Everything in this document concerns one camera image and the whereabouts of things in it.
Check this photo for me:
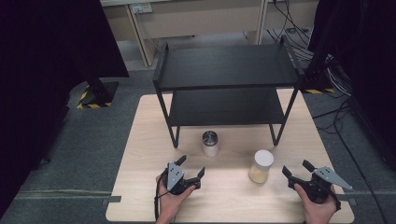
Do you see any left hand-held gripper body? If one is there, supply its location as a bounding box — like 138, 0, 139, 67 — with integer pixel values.
166, 161, 202, 196

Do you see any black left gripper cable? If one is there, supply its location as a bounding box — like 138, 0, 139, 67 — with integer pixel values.
153, 177, 171, 221

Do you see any person's left hand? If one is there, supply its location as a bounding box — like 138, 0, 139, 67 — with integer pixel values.
155, 175, 197, 220

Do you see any black two-tier shelf rack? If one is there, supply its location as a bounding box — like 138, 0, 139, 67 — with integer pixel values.
151, 34, 305, 149

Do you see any metal-lid glass jar white powder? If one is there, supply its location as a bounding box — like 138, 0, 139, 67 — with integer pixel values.
202, 130, 219, 159

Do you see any person's right hand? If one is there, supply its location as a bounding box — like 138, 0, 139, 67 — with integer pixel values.
293, 183, 339, 220

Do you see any dark curtain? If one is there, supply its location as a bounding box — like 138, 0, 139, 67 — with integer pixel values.
0, 0, 131, 217
307, 0, 396, 172

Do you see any black stand with hazard-striped base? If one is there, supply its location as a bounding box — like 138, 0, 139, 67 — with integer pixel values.
302, 0, 336, 94
76, 76, 120, 110

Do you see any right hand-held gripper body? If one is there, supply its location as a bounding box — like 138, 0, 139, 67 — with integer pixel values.
287, 165, 354, 205

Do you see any grey floor tape strip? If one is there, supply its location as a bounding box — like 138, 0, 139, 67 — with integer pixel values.
102, 195, 122, 205

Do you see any white wall power socket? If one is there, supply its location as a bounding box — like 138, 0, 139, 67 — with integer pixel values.
130, 2, 154, 15

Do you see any bundle of black cables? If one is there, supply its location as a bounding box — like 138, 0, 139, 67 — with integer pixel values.
266, 0, 354, 98

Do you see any white-lid glass jar yellow powder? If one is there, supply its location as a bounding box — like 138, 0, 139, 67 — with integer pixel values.
247, 148, 276, 185

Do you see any long black floor cable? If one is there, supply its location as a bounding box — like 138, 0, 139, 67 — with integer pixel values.
312, 98, 390, 224

